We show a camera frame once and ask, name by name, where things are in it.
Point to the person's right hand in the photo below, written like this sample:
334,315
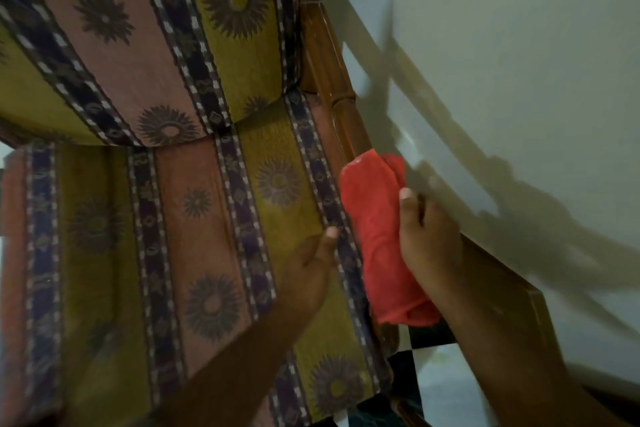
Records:
432,251

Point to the person's left hand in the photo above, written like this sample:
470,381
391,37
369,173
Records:
306,281

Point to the person's left thumb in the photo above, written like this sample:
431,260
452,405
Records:
325,244

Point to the person's right thumb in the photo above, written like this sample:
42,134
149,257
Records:
410,214

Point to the red cloth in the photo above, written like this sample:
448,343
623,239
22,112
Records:
376,231

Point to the person's right forearm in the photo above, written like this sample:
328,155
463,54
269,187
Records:
505,366

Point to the person's left forearm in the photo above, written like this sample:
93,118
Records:
235,371

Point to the striped floral seat cushion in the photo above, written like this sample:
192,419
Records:
150,251

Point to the striped floral back cushion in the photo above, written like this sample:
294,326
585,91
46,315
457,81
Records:
150,31

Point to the wooden chair frame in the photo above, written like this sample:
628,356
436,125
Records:
334,72

